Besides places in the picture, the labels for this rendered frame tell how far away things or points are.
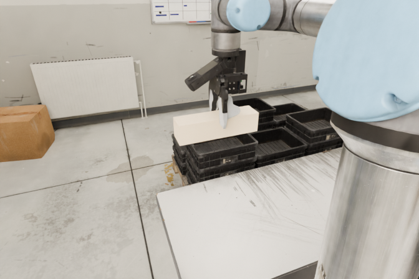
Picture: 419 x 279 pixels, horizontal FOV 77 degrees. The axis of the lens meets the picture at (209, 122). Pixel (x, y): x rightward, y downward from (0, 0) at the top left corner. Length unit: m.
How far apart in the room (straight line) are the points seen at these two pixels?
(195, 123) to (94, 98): 2.62
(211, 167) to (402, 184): 1.38
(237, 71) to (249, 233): 0.54
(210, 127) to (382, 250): 0.53
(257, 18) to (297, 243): 0.70
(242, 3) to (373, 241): 0.42
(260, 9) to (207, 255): 0.70
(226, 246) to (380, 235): 0.68
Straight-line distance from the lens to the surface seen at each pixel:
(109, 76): 3.18
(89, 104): 3.28
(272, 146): 2.04
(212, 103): 0.76
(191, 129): 0.70
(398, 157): 0.24
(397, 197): 0.26
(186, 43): 3.37
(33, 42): 3.29
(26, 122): 2.85
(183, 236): 0.94
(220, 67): 0.68
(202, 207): 1.03
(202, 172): 1.57
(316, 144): 1.97
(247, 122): 0.77
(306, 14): 0.56
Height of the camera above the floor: 1.42
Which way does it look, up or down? 26 degrees down
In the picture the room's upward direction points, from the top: straight up
